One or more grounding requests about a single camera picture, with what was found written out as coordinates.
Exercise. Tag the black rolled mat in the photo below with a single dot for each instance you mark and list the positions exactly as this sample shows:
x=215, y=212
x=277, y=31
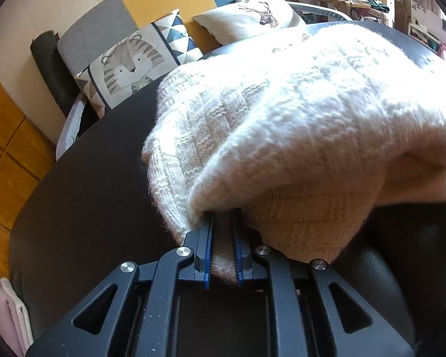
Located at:
x=48, y=67

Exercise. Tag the pale pink cloth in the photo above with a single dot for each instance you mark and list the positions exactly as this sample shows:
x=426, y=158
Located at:
x=3, y=305

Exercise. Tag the white knit sweater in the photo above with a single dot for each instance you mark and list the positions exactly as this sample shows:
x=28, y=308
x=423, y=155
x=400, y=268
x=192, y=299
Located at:
x=301, y=119

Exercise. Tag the orange wooden wardrobe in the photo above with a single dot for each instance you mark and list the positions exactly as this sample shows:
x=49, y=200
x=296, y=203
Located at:
x=7, y=163

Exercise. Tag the white small shelf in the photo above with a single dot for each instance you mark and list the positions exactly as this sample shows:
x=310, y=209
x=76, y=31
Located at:
x=423, y=22

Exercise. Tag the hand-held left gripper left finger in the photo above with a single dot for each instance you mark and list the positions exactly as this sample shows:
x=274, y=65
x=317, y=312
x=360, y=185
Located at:
x=208, y=254

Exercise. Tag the tiger print pillow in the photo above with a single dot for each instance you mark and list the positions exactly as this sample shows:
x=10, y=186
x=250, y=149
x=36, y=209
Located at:
x=133, y=67

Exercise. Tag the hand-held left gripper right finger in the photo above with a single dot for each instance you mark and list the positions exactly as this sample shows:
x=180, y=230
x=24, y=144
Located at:
x=238, y=258

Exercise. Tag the grey yellow blue sofa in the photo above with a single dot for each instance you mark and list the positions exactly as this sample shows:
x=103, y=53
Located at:
x=159, y=3

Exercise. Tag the deer print pillow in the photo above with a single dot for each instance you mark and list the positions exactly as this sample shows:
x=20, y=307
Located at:
x=245, y=18

